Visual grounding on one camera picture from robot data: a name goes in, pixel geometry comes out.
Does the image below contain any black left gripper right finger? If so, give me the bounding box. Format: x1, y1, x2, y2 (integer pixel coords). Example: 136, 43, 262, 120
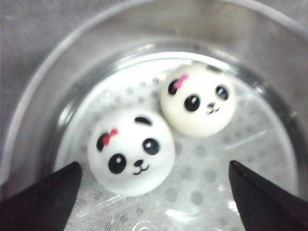
229, 160, 308, 231

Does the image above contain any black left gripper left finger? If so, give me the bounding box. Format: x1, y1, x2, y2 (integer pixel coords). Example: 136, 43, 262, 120
0, 162, 82, 231

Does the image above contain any white panda bun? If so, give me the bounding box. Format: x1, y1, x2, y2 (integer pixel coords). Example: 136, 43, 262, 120
88, 108, 176, 196

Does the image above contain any cream panda bun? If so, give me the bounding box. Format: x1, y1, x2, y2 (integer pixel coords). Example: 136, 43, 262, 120
160, 62, 236, 137

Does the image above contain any white perforated steamer liner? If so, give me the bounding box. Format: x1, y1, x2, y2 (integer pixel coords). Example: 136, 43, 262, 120
54, 72, 295, 231

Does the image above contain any stainless steel steamer pot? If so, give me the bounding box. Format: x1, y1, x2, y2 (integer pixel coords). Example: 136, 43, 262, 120
0, 0, 308, 202

